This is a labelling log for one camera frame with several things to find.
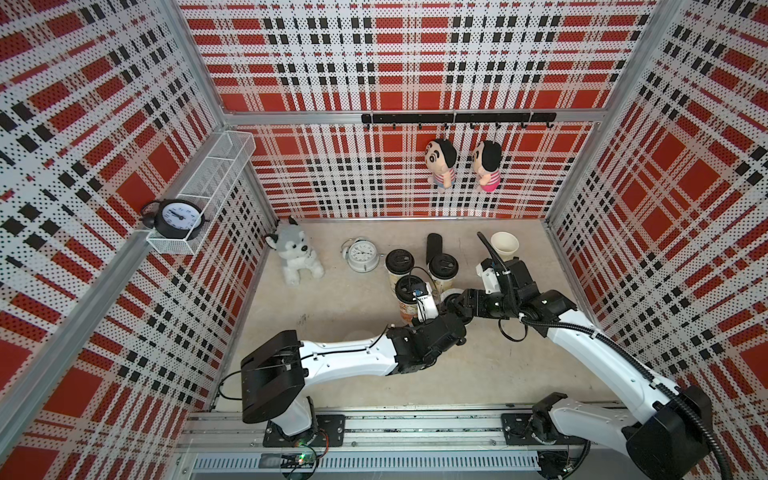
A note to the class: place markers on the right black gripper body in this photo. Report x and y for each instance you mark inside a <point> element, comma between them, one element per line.
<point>494,306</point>

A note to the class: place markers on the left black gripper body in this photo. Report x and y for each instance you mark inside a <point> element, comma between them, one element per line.
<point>417,329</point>

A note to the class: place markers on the black cup lid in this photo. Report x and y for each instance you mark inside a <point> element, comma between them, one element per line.
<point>399,262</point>
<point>443,267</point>
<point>409,288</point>

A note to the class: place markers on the translucent paper disc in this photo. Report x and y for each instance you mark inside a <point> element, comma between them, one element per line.
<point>450,293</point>

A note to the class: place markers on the tall paper cup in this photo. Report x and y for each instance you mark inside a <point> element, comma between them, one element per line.
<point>441,286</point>

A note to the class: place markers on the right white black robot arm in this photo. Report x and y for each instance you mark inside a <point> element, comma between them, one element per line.
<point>664,429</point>

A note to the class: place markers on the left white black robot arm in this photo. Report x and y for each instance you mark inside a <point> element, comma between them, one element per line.
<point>274,375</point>

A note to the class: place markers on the black glasses case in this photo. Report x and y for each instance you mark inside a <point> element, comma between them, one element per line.
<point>434,246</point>

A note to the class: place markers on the white twin-bell alarm clock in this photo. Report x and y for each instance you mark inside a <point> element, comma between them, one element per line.
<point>361,254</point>

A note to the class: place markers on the hanging doll pink shirt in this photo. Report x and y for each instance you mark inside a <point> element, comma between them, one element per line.
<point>486,161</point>

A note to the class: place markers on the grey husky plush toy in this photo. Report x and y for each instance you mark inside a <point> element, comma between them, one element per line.
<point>291,244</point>

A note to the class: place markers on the hanging boy doll striped shirt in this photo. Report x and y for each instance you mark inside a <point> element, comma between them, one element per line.
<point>440,159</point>

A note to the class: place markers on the black alarm clock on shelf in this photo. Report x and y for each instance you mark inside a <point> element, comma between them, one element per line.
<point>173,219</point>

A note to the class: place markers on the green circuit board with wires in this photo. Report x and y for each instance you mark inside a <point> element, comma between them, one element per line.
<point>301,464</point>

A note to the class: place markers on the black wall hook rail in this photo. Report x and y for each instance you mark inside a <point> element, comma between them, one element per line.
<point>523,118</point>

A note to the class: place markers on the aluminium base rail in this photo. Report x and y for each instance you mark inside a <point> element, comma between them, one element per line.
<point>433,442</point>

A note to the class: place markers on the white wire wall shelf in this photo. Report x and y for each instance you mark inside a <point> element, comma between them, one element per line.
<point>211,179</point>

